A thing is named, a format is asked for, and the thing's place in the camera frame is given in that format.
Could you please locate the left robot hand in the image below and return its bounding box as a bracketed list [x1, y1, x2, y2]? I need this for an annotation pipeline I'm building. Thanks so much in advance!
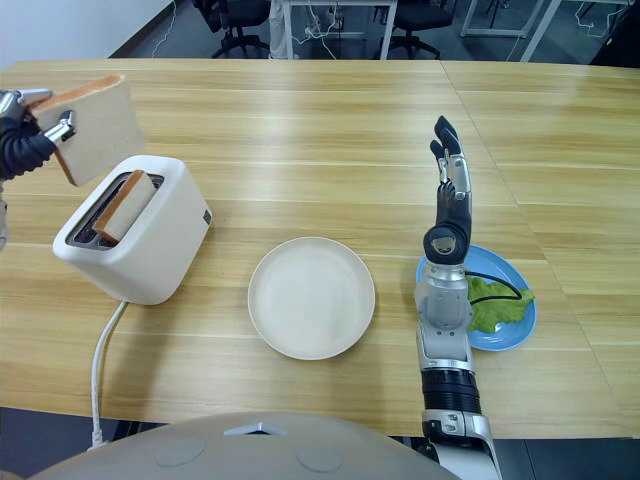
[0, 88, 80, 183]

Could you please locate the white cord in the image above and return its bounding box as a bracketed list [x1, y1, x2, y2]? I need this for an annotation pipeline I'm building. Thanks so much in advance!
[88, 299, 127, 450]

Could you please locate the black office chair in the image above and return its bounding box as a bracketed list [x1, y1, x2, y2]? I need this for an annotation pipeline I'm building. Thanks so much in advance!
[388, 0, 452, 61]
[211, 0, 272, 60]

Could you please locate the cream toaster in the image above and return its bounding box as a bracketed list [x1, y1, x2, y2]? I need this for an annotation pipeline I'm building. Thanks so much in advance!
[51, 154, 214, 307]

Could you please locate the green lettuce leaf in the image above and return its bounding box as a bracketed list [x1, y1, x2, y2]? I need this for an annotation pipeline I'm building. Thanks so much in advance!
[465, 276, 536, 334]

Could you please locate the bread slice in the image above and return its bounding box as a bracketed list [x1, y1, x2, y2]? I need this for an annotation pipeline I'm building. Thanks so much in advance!
[29, 74, 148, 188]
[91, 169, 161, 247]

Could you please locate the blue plate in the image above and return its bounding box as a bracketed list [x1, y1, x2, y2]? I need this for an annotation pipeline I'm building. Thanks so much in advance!
[415, 244, 539, 353]

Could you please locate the black cable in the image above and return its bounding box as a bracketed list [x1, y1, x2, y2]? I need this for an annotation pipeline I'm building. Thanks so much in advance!
[463, 270, 523, 307]

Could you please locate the cream plate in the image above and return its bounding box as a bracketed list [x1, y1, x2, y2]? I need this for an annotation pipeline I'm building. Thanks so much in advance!
[247, 236, 377, 362]

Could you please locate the robot body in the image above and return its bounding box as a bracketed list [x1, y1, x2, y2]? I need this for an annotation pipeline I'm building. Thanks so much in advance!
[28, 411, 462, 480]

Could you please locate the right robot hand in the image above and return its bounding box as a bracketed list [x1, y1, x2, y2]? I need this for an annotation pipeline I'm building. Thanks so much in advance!
[429, 115, 475, 237]

